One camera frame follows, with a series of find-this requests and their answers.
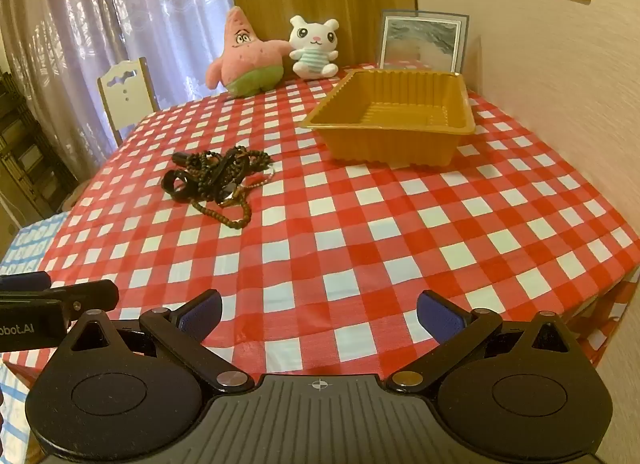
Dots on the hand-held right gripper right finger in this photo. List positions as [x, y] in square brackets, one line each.
[437, 314]

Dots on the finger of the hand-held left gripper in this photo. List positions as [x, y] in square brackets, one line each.
[95, 294]
[25, 281]

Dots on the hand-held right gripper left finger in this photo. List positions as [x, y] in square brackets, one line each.
[200, 314]

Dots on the yellow plastic tray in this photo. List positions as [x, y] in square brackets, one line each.
[395, 136]

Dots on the red checkered tablecloth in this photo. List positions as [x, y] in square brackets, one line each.
[350, 244]

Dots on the dark shelf rack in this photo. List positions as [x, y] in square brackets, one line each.
[22, 154]

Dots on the white wooden chair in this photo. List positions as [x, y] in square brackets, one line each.
[127, 96]

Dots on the pink starfish plush toy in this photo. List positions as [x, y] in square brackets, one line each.
[240, 56]

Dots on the sheer patterned curtain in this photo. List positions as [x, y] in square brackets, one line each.
[75, 19]

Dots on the framed picture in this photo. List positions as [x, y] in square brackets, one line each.
[422, 41]

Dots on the white bunny plush toy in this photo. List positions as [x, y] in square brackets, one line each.
[312, 44]

